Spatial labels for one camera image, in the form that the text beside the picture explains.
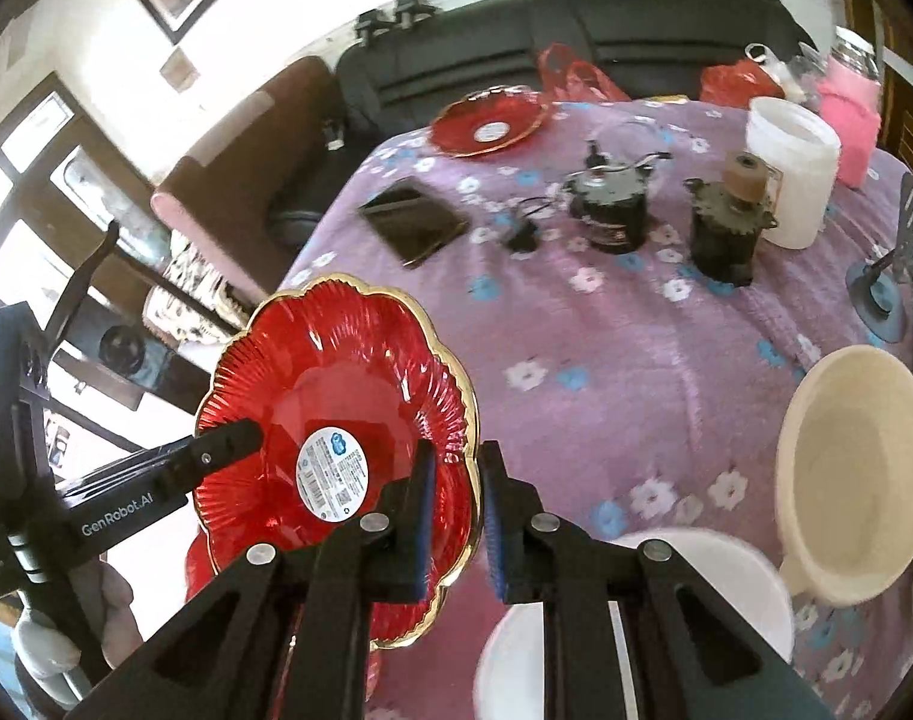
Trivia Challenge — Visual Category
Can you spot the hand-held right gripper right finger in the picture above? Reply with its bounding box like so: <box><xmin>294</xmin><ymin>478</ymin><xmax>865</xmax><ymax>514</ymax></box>
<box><xmin>480</xmin><ymin>439</ymin><xmax>836</xmax><ymax>720</ymax></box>

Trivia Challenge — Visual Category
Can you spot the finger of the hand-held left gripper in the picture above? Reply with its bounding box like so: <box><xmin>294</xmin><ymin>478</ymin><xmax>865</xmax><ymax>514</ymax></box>
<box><xmin>163</xmin><ymin>420</ymin><xmax>266</xmax><ymax>494</ymax></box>

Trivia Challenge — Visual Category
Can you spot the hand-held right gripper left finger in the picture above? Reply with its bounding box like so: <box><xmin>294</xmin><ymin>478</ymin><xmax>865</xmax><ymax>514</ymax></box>
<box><xmin>66</xmin><ymin>439</ymin><xmax>438</xmax><ymax>720</ymax></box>

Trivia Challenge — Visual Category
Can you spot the red glass plate gold rim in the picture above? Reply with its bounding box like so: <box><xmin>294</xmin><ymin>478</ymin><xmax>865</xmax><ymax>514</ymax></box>
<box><xmin>428</xmin><ymin>86</ymin><xmax>551</xmax><ymax>158</ymax></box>
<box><xmin>193</xmin><ymin>274</ymin><xmax>480</xmax><ymax>652</ymax></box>
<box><xmin>184</xmin><ymin>532</ymin><xmax>224</xmax><ymax>601</ymax></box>

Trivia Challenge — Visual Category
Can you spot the cream paper bowl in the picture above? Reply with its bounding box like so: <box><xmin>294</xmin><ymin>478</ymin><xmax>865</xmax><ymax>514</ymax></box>
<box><xmin>773</xmin><ymin>345</ymin><xmax>913</xmax><ymax>607</ymax></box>

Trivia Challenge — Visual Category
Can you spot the person's left hand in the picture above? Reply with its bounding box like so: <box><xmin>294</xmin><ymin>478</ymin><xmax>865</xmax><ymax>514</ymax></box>
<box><xmin>10</xmin><ymin>562</ymin><xmax>142</xmax><ymax>698</ymax></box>

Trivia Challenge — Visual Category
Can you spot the patterned cushion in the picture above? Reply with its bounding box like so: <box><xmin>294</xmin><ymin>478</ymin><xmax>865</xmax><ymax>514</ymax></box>
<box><xmin>148</xmin><ymin>229</ymin><xmax>247</xmax><ymax>346</ymax></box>

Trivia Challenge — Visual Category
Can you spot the purple floral table cloth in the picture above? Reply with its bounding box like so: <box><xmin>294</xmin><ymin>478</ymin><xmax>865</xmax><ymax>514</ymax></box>
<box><xmin>276</xmin><ymin>97</ymin><xmax>913</xmax><ymax>720</ymax></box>

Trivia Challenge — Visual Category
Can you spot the brown armchair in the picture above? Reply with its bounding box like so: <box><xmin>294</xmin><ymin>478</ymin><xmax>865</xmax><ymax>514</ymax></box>
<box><xmin>150</xmin><ymin>56</ymin><xmax>345</xmax><ymax>308</ymax></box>

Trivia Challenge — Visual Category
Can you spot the black smartphone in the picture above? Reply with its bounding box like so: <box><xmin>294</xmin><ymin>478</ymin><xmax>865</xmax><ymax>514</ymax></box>
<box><xmin>357</xmin><ymin>178</ymin><xmax>470</xmax><ymax>267</ymax></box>

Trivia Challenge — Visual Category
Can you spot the small black adapter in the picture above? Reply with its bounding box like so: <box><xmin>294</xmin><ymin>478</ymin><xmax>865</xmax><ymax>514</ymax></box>
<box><xmin>501</xmin><ymin>197</ymin><xmax>555</xmax><ymax>254</ymax></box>

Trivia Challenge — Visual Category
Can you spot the dark jar with cork lid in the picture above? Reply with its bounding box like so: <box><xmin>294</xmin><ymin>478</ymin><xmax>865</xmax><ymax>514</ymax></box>
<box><xmin>685</xmin><ymin>152</ymin><xmax>780</xmax><ymax>286</ymax></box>

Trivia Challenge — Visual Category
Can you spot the wooden glass door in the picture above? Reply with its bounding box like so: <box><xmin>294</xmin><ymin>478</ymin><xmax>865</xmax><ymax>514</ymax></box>
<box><xmin>0</xmin><ymin>71</ymin><xmax>224</xmax><ymax>481</ymax></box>

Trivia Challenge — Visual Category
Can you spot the white plastic tub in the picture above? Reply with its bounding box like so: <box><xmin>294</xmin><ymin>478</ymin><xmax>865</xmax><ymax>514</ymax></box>
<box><xmin>745</xmin><ymin>96</ymin><xmax>842</xmax><ymax>250</ymax></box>

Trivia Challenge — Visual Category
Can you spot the red plastic bag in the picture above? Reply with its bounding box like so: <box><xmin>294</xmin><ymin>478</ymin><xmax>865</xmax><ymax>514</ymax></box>
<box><xmin>700</xmin><ymin>58</ymin><xmax>783</xmax><ymax>110</ymax></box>
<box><xmin>537</xmin><ymin>43</ymin><xmax>630</xmax><ymax>102</ymax></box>

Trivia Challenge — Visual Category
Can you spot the black leather sofa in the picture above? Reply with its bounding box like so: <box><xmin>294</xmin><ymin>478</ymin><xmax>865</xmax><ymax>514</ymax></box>
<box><xmin>268</xmin><ymin>0</ymin><xmax>818</xmax><ymax>241</ymax></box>

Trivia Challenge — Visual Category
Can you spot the pink jar with clear lid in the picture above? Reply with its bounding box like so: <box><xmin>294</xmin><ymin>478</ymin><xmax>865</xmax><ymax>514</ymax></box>
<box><xmin>816</xmin><ymin>26</ymin><xmax>885</xmax><ymax>188</ymax></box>

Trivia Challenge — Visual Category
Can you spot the clear plastic bag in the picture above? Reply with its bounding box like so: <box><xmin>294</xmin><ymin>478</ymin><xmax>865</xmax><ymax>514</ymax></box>
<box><xmin>745</xmin><ymin>41</ymin><xmax>825</xmax><ymax>102</ymax></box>

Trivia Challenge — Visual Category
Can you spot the black jar with wire clasp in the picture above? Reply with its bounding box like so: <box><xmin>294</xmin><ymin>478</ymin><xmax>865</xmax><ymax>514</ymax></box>
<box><xmin>562</xmin><ymin>136</ymin><xmax>652</xmax><ymax>254</ymax></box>

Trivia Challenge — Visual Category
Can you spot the small wall plaque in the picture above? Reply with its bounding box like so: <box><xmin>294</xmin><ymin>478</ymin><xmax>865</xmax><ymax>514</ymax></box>
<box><xmin>160</xmin><ymin>49</ymin><xmax>200</xmax><ymax>91</ymax></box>

